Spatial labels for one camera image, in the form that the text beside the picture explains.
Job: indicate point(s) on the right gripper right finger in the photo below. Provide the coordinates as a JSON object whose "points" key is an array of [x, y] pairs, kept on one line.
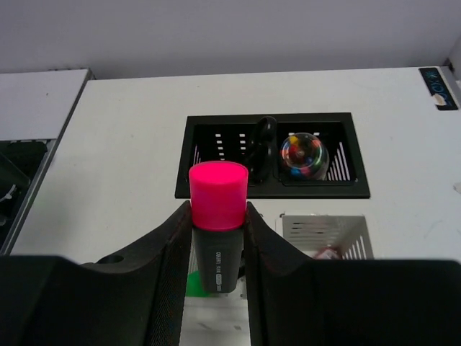
{"points": [[296, 300]]}

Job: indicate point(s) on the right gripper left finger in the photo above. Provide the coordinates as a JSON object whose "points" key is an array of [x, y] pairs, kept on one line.
{"points": [[134, 296]]}

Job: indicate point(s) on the black green-capped marker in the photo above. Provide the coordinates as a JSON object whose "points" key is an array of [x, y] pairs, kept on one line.
{"points": [[194, 287]]}

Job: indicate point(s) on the pink eraser capsule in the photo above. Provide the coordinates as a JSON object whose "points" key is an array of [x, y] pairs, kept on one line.
{"points": [[327, 253]]}

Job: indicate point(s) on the pink capped black highlighter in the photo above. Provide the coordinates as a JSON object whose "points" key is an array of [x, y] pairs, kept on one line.
{"points": [[218, 191]]}

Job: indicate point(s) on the black handled scissors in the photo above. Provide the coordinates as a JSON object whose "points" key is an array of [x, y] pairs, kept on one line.
{"points": [[261, 150]]}

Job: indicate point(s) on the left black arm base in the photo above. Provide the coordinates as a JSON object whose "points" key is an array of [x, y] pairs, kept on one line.
{"points": [[20, 161]]}

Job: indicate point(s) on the white pen holder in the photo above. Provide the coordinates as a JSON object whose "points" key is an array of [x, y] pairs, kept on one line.
{"points": [[224, 320]]}

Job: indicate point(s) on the black pen holder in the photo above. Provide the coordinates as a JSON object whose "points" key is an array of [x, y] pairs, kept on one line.
{"points": [[225, 138]]}

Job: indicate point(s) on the left blue table label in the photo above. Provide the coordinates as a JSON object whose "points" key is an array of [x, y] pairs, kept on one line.
{"points": [[438, 89]]}

